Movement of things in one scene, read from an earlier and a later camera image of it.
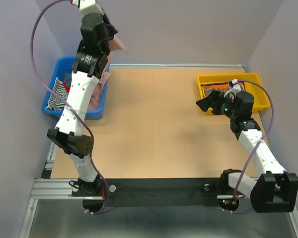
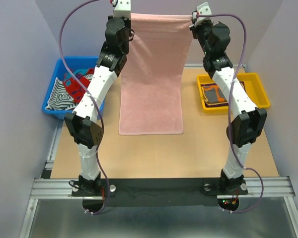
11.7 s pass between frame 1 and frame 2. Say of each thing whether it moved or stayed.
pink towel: moved
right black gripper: moved
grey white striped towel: stayed
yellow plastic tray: stayed
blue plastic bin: stayed
